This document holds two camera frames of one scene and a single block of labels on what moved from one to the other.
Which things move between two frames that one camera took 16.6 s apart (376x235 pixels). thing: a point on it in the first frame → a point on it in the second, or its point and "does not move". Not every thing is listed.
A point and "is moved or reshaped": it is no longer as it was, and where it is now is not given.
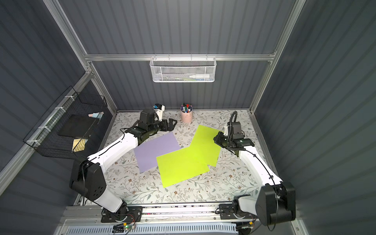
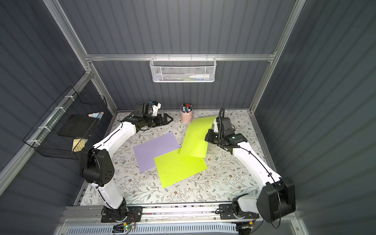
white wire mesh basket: [182, 69] does not move
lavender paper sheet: [147, 152] does not move
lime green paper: [205, 146] is moved or reshaped
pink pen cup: [186, 112] does not move
